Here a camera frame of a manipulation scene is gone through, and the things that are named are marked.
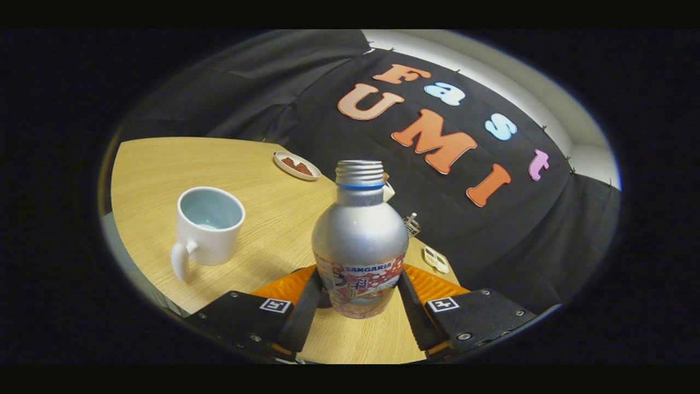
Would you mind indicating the silver bottle with colourful label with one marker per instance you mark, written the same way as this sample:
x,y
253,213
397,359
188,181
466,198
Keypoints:
x,y
358,230

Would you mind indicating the white cup with blue inside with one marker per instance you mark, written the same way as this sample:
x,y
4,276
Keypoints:
x,y
210,241

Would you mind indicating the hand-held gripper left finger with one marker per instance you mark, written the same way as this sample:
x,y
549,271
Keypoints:
x,y
303,317

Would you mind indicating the white toaster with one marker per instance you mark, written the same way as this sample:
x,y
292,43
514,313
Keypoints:
x,y
389,190

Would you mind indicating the white divided tray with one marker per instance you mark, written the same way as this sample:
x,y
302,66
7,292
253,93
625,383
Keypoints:
x,y
436,259

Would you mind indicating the wooden table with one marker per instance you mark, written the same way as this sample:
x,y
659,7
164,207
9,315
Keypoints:
x,y
164,175

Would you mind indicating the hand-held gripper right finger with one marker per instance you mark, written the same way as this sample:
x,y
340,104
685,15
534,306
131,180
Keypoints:
x,y
415,317

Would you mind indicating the red food piece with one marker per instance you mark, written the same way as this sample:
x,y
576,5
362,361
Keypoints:
x,y
287,162
303,169

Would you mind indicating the white round plate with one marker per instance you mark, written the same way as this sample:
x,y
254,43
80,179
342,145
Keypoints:
x,y
284,167

